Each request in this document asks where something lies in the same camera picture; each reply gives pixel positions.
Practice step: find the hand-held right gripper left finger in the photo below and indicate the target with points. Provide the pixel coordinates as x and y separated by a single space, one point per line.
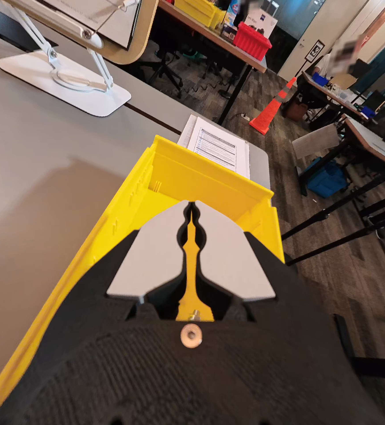
146 262

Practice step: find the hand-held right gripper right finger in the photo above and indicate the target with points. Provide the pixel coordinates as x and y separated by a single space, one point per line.
235 262

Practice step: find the steel bolt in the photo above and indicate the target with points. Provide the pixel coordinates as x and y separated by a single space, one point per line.
195 313

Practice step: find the yellow plastic bin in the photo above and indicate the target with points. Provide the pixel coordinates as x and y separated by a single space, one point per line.
212 186
199 11

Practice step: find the black flat desk panel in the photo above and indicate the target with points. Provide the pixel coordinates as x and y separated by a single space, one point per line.
152 118

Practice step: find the grey desk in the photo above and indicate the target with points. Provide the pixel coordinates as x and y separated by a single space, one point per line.
46 149

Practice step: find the long office desk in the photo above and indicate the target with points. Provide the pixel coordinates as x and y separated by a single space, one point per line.
371 139

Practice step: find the wooden edged office desk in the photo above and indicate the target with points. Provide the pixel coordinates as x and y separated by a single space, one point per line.
212 38

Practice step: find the laminated paper sheet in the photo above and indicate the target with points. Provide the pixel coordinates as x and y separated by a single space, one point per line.
219 149

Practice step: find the blue storage crate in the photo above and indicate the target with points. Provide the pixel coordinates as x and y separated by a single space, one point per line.
328 179

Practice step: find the grey board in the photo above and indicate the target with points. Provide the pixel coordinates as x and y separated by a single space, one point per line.
315 141

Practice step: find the orange cone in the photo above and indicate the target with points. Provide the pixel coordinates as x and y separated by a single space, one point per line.
268 113

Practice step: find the brown bag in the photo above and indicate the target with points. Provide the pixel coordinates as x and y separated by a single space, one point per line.
297 111

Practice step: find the white document stand with board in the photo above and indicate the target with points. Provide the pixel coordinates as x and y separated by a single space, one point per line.
73 89

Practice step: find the black office chair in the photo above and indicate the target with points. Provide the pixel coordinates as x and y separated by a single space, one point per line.
166 73

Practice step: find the red plastic crate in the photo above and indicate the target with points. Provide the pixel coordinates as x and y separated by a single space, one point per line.
252 41

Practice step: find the white cardboard box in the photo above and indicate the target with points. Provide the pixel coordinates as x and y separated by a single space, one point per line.
262 21

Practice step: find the printed instruction sheet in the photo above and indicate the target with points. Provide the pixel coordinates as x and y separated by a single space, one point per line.
112 16

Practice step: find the framed wall sign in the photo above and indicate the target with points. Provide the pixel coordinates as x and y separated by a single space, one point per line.
315 51

